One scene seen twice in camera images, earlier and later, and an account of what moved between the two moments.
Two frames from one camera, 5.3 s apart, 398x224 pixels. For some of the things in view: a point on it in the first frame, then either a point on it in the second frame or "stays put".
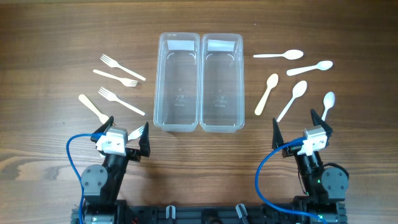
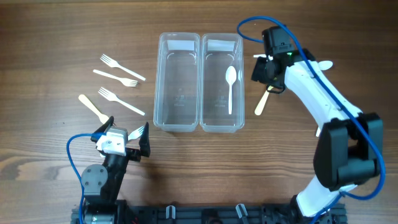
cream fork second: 126,81 stays put
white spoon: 298,89 to 231,76
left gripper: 133,154 stays put
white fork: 113,97 stays put
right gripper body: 290,150 to 258,72
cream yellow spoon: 272,82 stays put
